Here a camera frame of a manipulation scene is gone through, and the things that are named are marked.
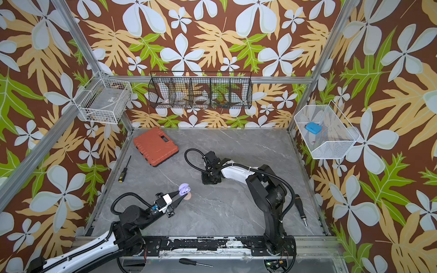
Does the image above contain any white mesh basket right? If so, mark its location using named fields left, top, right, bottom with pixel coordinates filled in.
left=294, top=101, right=360, bottom=160

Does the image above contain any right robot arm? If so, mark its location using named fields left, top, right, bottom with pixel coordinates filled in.
left=184, top=148, right=296, bottom=254

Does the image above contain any blue object in basket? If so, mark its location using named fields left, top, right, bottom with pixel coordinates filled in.
left=305, top=122, right=322, bottom=135

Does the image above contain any white wire basket left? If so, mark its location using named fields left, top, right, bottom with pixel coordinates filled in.
left=75, top=76, right=132, bottom=124

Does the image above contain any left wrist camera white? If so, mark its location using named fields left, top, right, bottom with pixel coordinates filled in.
left=154, top=193, right=173, bottom=213

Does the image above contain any black screwdriver right side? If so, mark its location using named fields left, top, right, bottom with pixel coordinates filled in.
left=295, top=194, right=308, bottom=227

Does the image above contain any pink earbud charging case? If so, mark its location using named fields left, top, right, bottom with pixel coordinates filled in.
left=184, top=192, right=192, bottom=200

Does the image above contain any black yellow screwdriver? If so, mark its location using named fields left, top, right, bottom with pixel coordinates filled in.
left=118, top=157, right=132, bottom=183

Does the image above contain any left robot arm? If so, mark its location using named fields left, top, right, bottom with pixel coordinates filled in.
left=27, top=190, right=190, bottom=273

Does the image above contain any red plastic tool case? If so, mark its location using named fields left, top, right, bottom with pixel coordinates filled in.
left=133, top=127, right=179, bottom=167

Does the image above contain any black wire basket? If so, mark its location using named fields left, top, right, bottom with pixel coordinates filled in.
left=147, top=71, right=253, bottom=109

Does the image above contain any purple earbud charging case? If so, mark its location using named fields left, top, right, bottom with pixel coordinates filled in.
left=179, top=183, right=191, bottom=196

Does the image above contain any black screwdriver front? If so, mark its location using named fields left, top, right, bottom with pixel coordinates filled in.
left=179, top=258, right=213, bottom=268

